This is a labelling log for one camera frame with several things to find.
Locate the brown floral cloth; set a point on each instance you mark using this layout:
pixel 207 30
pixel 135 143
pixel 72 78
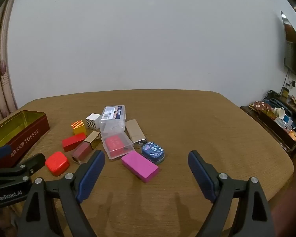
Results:
pixel 261 105

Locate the silver beige lighter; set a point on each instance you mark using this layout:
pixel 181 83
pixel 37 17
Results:
pixel 135 133

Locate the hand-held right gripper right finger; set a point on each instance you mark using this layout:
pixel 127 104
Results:
pixel 202 175

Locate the white paper cup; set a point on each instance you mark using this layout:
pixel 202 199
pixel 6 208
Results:
pixel 279 113

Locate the red tin box gold inside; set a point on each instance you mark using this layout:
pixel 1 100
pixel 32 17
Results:
pixel 27 138

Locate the beige patterned curtain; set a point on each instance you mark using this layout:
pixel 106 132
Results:
pixel 0 79

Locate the dark wooden side cabinet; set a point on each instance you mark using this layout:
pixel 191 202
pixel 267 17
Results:
pixel 268 126

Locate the black and white striped box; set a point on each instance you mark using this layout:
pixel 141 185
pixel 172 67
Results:
pixel 92 121

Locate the wall-mounted television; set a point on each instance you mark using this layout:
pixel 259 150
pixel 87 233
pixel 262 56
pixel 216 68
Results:
pixel 293 51

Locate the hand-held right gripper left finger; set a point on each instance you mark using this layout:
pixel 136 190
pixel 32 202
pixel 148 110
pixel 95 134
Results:
pixel 91 175

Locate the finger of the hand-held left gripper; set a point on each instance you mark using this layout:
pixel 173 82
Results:
pixel 32 163
pixel 0 152

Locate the mauve lip gloss gold cap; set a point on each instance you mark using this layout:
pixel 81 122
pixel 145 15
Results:
pixel 82 150

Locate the red rectangular block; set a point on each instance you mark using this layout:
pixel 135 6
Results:
pixel 72 142

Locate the red rounded square box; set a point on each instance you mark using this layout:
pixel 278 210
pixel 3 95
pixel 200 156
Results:
pixel 57 164

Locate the pink rectangular block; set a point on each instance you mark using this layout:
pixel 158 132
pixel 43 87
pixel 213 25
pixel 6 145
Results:
pixel 138 165

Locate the clear case with red card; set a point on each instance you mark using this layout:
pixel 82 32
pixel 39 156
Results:
pixel 117 144

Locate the orange striped yellow box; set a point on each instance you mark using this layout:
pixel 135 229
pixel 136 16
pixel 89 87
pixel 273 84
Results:
pixel 78 127

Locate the blue patterned small tin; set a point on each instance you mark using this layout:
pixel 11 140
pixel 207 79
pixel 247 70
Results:
pixel 153 151

